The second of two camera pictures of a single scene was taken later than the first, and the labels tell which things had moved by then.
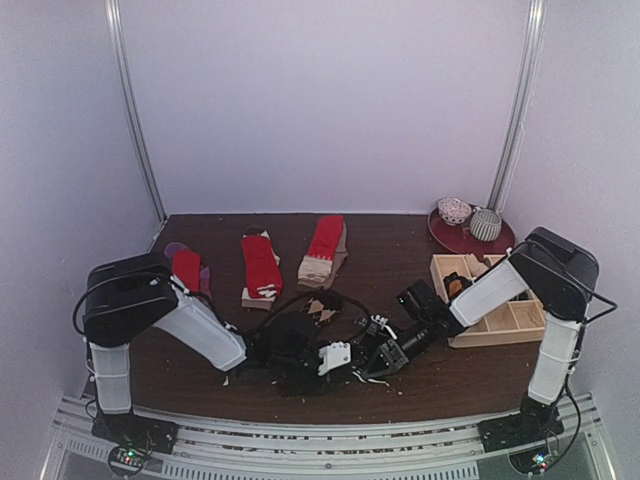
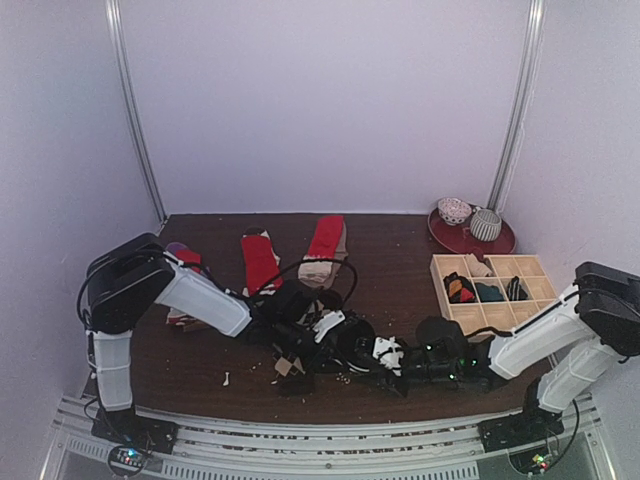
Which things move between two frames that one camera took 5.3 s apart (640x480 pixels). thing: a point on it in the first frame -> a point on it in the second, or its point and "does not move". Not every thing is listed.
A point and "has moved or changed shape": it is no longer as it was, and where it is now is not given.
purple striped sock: (205, 279) does not move
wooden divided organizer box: (520, 318) does not move
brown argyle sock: (318, 312) has moved or changed shape
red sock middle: (263, 270) does not move
